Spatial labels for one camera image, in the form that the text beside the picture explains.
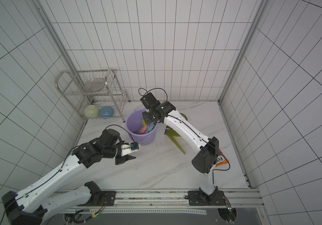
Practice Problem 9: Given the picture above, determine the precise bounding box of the teal plastic shovel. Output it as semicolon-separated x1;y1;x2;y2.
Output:
145;123;156;134

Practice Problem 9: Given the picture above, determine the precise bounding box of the purple shovel pink handle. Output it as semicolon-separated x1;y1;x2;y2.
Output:
137;126;148;135

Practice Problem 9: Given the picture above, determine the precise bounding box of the green transparent watering can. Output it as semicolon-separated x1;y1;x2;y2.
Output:
164;112;189;155

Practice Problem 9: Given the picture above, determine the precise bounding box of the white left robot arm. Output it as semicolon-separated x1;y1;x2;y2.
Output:
2;129;139;225

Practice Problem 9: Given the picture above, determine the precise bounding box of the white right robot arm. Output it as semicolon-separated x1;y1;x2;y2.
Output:
140;92;220;198

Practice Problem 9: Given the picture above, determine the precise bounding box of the purple plastic bucket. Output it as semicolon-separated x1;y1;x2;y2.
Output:
125;110;158;145

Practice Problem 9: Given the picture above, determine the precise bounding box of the blue bowl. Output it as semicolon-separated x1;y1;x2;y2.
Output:
99;106;115;118

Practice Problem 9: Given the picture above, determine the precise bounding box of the pale green bowl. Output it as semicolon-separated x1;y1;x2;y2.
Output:
84;105;99;118

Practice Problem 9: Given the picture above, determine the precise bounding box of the stainless steel dish rack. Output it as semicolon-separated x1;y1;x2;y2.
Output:
54;68;131;121

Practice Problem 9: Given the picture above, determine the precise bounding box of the metal strainer dish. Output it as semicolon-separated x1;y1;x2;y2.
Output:
83;78;105;93

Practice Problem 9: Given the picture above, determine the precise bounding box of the orange candy snack bag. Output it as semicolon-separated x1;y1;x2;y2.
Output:
216;153;229;167

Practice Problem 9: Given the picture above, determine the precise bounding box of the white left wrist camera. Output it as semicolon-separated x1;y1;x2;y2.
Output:
121;142;139;157

